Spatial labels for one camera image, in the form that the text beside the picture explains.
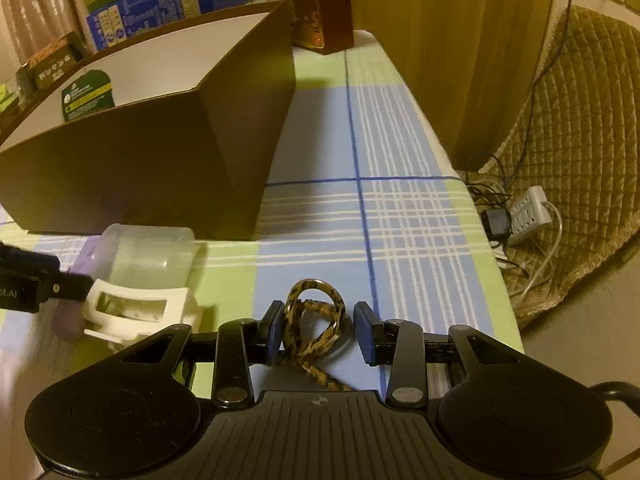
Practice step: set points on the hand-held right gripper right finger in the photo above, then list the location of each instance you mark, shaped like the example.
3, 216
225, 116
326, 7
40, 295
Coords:
365, 335

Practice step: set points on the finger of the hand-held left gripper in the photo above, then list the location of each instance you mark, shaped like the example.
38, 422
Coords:
30, 259
70, 285

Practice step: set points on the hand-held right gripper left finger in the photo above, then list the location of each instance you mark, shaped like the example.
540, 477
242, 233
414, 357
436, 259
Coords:
274, 330

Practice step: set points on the brown cardboard box white inside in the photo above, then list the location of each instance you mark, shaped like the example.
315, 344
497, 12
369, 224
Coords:
125, 170

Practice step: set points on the dark green packet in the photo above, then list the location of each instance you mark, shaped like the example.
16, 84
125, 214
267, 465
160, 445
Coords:
87, 95

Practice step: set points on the checked cloth-covered desktop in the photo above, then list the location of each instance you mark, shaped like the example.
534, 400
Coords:
400, 235

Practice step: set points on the purple tube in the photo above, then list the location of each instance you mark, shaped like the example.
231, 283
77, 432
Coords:
85, 262

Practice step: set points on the clear plastic container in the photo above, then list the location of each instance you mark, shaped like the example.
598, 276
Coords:
145, 255

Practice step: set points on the black charger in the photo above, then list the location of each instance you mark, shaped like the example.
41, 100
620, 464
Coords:
495, 224

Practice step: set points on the brown printed small box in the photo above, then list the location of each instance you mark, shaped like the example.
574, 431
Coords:
50, 65

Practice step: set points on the white power strip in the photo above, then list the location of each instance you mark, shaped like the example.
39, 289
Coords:
530, 210

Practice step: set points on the beige curtain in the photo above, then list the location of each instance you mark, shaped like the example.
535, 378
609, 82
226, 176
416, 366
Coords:
30, 5

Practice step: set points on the blue carton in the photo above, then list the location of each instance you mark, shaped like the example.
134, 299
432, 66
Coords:
150, 7

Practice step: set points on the quilted tan cushion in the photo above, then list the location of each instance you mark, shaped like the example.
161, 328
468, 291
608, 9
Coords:
590, 135

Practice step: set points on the mustard curtain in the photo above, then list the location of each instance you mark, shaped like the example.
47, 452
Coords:
450, 35

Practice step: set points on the brown box with white top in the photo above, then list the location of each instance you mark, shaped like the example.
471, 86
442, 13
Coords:
335, 10

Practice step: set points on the dark patterned brown box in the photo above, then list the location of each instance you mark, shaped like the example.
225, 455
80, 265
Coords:
300, 5

